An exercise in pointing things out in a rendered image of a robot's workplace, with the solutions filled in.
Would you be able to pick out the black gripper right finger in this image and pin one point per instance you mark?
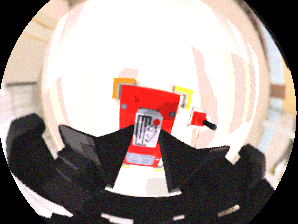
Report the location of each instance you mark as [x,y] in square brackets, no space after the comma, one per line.
[181,161]

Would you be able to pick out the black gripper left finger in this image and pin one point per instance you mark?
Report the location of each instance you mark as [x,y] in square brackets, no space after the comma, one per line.
[107,151]

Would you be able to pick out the red flat rectangular plate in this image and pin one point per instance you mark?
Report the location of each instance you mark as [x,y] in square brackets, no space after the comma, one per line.
[134,98]

